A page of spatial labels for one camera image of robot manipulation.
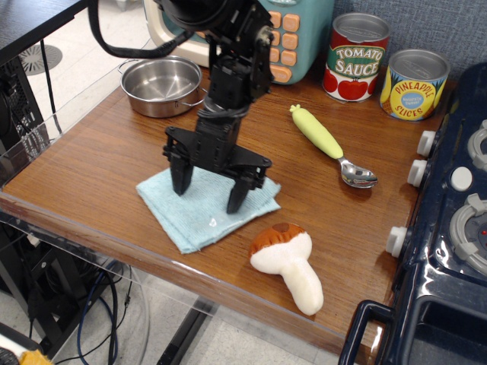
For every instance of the light blue towel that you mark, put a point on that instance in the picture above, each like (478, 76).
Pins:
(199, 217)

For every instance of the dark blue toy stove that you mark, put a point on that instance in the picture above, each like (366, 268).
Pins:
(438, 312)

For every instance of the green handled metal spoon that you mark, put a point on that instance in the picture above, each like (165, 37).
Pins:
(320, 137)

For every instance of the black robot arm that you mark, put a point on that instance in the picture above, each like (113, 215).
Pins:
(239, 34)

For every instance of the tomato sauce can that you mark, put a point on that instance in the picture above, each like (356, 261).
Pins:
(356, 52)

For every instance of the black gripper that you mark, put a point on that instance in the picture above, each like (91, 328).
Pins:
(212, 146)

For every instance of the small steel pot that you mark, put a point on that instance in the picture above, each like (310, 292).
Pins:
(162, 88)

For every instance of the yellow fuzzy object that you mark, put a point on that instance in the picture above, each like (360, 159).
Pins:
(34, 358)

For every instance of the plush mushroom toy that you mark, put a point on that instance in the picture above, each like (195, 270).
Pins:
(284, 249)

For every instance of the black desk at left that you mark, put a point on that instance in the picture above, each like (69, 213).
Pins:
(24, 23)

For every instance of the toy microwave teal cream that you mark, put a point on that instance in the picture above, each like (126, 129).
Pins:
(300, 30)

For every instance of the pineapple slices can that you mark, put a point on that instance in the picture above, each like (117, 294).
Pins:
(414, 83)

